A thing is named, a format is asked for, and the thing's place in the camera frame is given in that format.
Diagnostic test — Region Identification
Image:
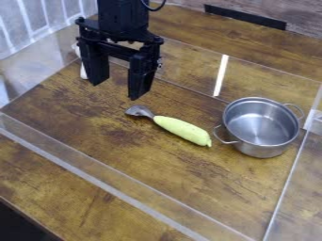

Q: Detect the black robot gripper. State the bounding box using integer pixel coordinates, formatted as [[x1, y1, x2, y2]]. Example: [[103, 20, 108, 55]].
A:
[[75, 0, 164, 101]]

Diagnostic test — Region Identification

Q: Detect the stainless steel pot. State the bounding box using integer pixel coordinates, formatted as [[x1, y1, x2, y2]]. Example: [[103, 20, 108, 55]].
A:
[[212, 97, 304, 158]]

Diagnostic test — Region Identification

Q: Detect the white toy mushroom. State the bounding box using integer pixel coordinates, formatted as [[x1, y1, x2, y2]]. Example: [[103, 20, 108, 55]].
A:
[[72, 43, 88, 80]]

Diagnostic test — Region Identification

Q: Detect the black bar on table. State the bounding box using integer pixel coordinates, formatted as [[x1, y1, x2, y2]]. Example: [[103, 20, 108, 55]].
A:
[[204, 4, 287, 30]]

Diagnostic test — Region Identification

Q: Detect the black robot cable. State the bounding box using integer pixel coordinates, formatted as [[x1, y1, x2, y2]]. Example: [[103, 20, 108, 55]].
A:
[[139, 0, 168, 12]]

